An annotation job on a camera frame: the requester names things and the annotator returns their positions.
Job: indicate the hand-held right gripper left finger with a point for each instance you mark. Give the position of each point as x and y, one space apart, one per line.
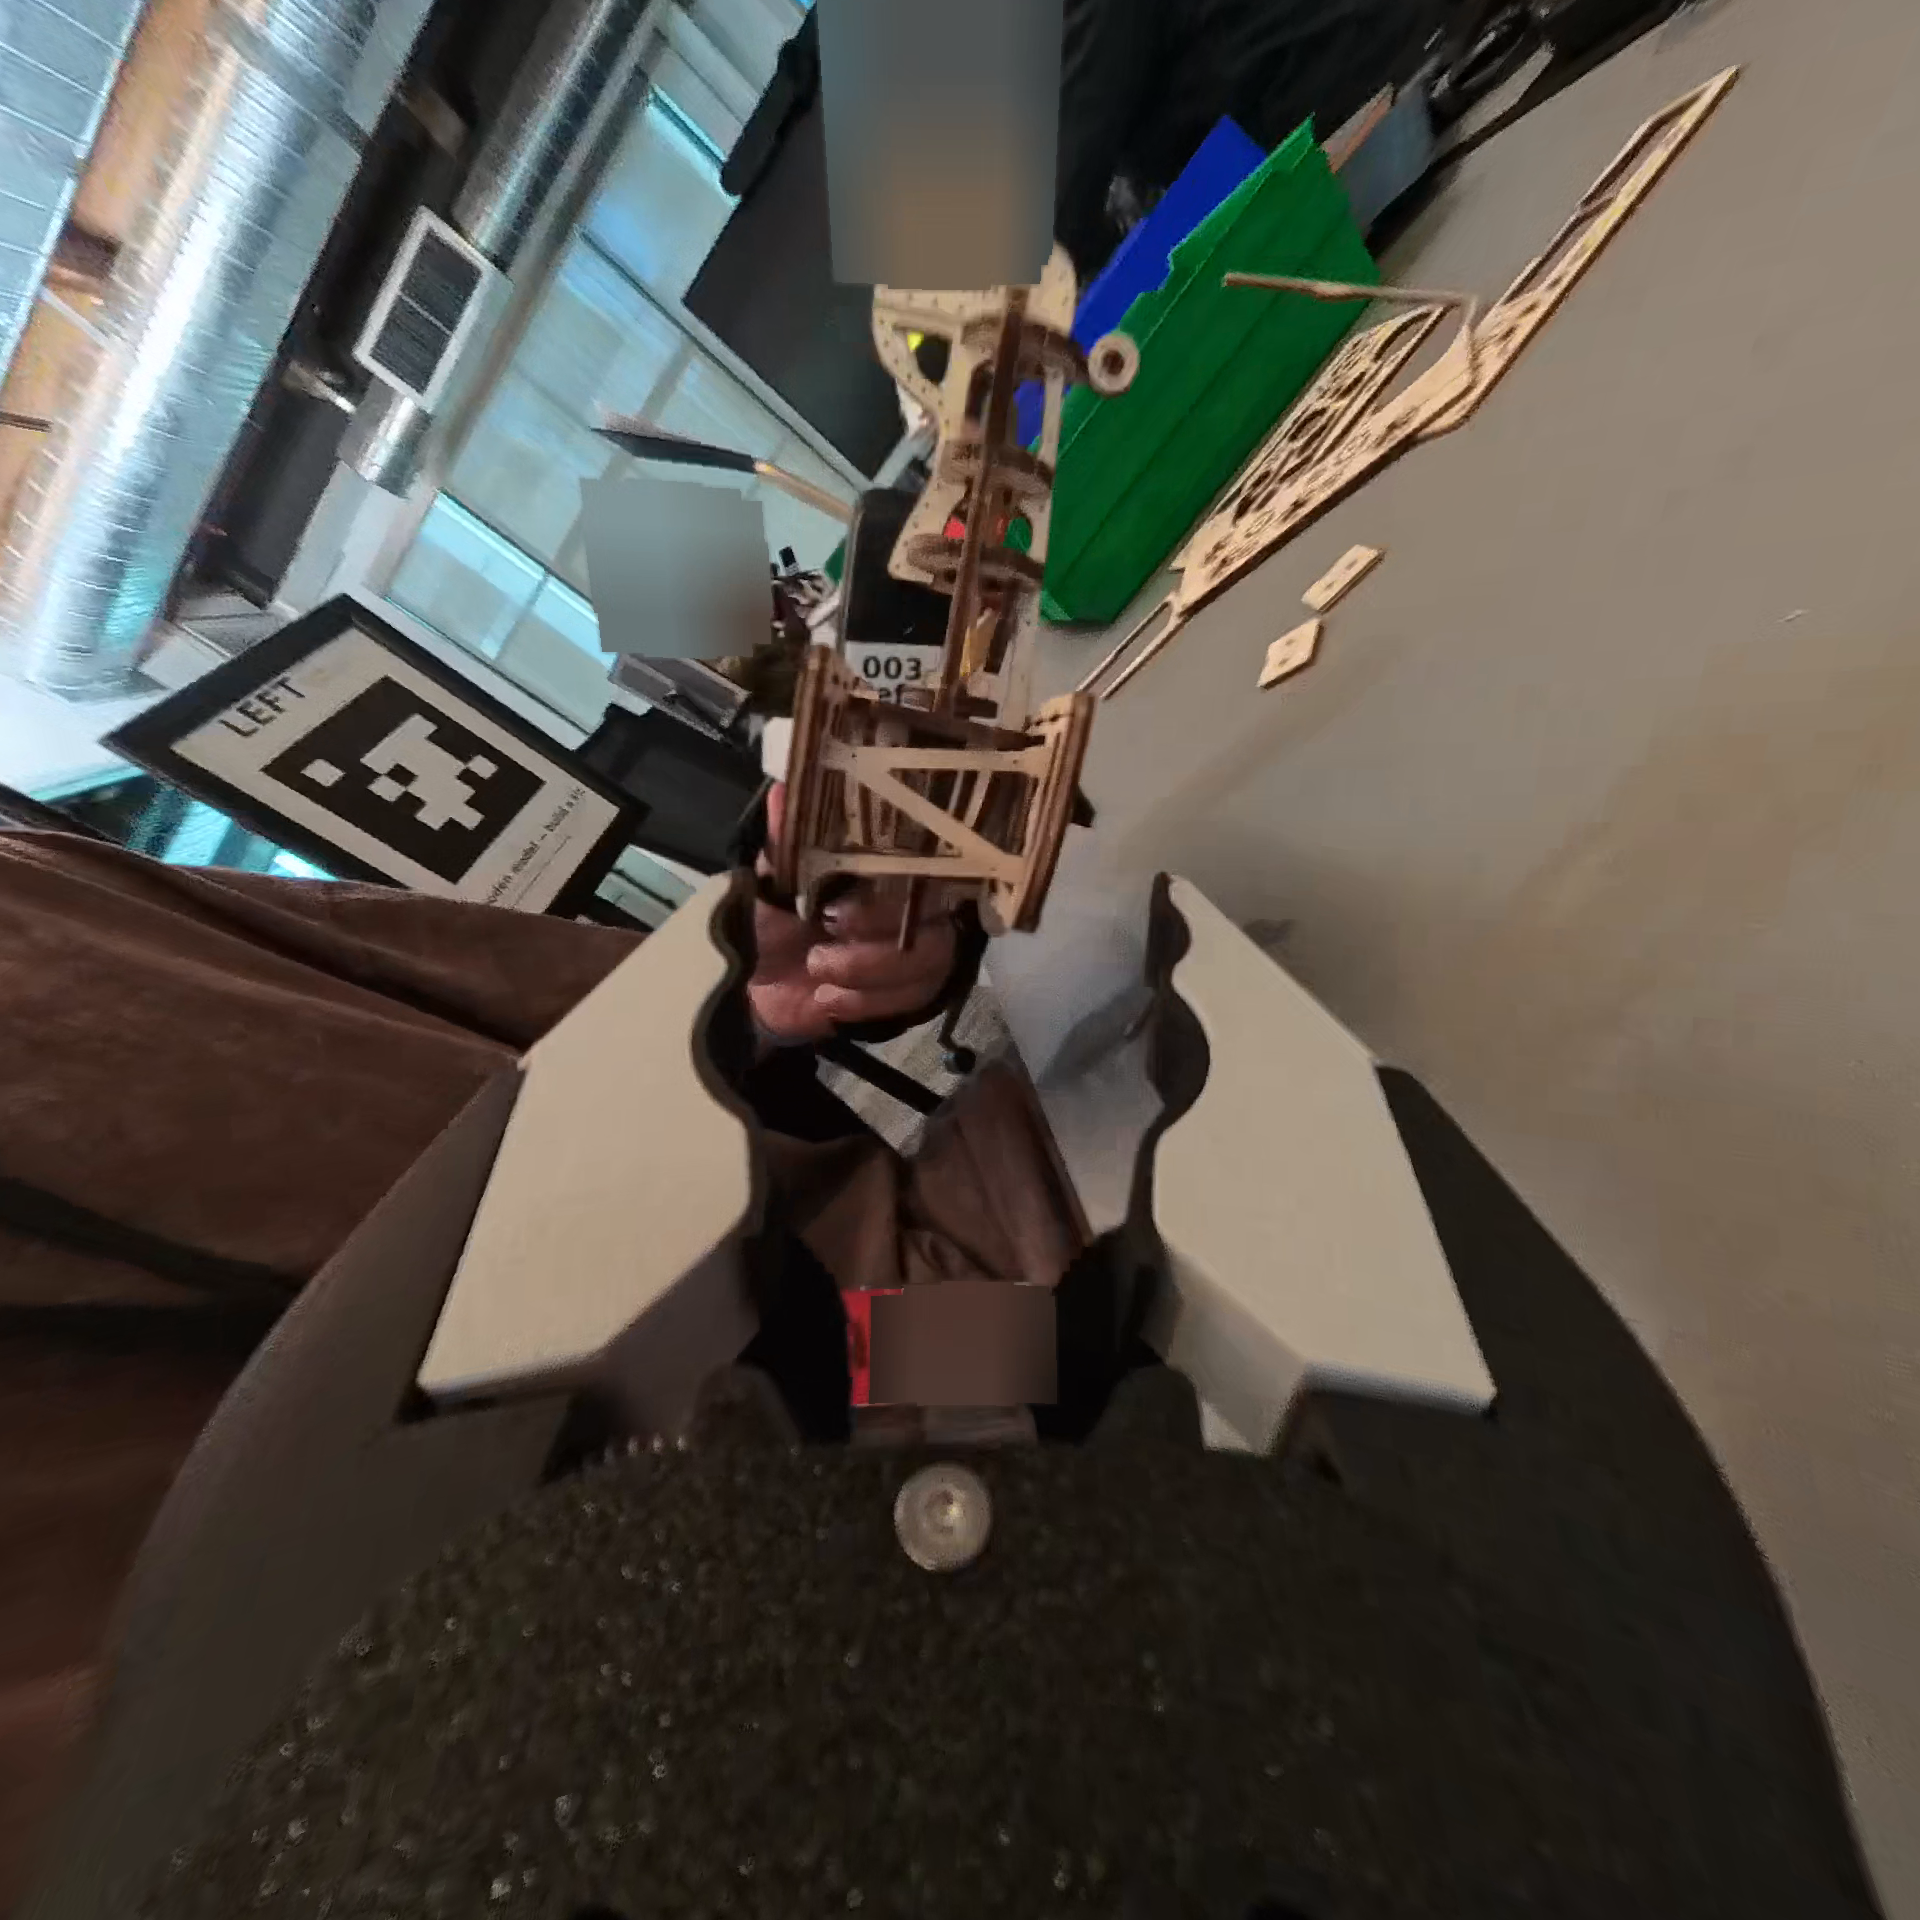
600 1202

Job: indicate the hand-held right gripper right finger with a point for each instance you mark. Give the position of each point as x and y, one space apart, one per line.
1306 1214

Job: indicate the wooden model airplane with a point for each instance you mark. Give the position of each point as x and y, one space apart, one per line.
902 811

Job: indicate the person's left hand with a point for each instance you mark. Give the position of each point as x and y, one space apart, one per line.
855 980

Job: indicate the red badge card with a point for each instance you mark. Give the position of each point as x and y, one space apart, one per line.
860 1342

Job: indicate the white vent grille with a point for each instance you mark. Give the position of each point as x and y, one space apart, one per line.
426 307

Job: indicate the small square wooden piece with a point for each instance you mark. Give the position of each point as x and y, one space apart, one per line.
1290 658
1340 575

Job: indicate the wooden parts sheet with prongs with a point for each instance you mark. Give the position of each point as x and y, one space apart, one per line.
1319 438

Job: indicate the green plastic bin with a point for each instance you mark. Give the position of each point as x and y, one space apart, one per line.
1202 417

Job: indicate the blue plastic bin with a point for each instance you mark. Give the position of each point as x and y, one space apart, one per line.
1183 209

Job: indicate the narrow wooden parts sheet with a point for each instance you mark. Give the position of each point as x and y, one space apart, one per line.
1591 225

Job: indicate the large silver ventilation duct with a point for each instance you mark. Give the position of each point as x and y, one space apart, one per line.
183 301

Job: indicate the narrow silver ventilation duct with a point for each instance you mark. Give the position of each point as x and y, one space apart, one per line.
567 108

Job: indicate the thin wooden frame offcut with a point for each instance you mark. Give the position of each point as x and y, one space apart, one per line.
1351 288

